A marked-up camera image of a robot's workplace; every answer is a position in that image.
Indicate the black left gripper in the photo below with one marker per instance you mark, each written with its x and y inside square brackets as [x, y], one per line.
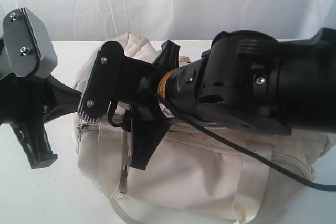
[29, 102]

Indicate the cream fabric duffel bag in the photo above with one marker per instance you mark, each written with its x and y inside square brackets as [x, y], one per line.
[198, 172]

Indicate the white backdrop curtain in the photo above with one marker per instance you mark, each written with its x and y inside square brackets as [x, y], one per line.
[94, 20]

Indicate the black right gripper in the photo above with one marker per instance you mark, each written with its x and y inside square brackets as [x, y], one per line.
[137, 86]

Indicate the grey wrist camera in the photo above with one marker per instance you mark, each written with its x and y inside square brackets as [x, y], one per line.
[97, 97]
[26, 48]

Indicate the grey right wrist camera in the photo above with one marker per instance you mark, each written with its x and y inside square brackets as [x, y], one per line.
[97, 97]

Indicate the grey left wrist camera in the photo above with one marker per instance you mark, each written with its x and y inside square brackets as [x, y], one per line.
[26, 48]

